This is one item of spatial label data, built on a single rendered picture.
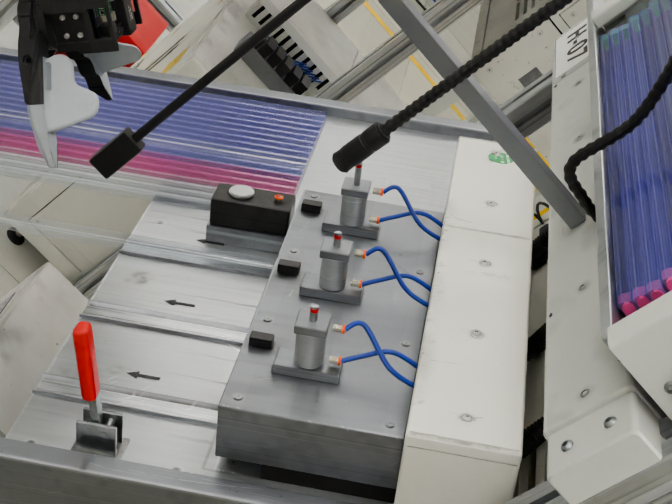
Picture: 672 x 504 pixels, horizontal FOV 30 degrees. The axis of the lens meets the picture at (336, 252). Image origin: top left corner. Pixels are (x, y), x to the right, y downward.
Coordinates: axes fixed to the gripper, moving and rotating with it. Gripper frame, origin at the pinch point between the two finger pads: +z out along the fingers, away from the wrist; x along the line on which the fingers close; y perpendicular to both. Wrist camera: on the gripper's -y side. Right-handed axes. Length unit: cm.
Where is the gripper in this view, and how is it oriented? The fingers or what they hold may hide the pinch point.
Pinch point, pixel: (75, 134)
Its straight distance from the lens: 114.8
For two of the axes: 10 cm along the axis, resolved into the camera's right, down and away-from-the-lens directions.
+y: 9.8, -0.4, -2.0
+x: 1.6, -4.9, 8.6
